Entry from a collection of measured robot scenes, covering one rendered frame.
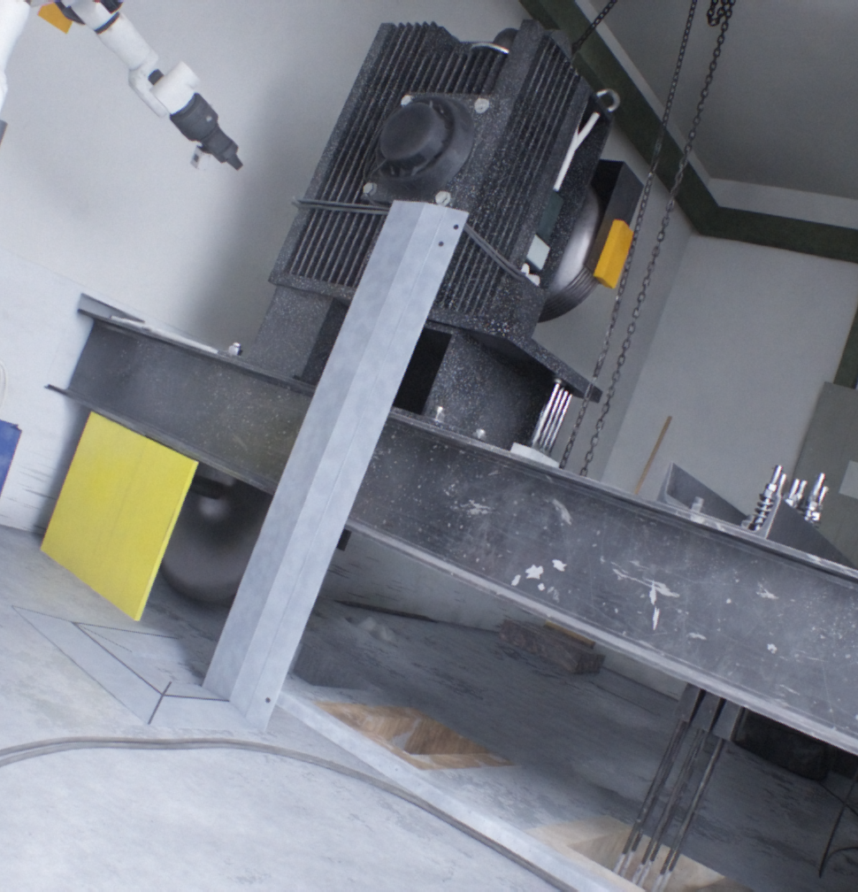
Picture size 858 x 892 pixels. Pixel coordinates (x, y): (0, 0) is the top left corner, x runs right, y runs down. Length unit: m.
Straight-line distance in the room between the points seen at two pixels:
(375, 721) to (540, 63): 1.58
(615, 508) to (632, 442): 3.72
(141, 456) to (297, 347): 0.50
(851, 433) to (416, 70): 3.10
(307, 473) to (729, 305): 3.92
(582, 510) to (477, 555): 0.23
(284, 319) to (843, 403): 3.23
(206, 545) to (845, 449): 3.17
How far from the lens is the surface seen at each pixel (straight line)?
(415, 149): 2.08
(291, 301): 2.27
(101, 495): 2.50
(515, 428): 2.18
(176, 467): 2.28
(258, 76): 3.15
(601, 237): 2.40
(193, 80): 2.13
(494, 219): 2.18
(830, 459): 4.79
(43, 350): 2.75
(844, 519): 4.71
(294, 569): 1.80
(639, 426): 5.39
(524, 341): 1.89
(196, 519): 2.72
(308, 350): 2.17
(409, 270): 1.83
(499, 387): 2.08
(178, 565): 2.75
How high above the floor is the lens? 0.54
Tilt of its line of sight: 2 degrees up
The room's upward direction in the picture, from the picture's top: 21 degrees clockwise
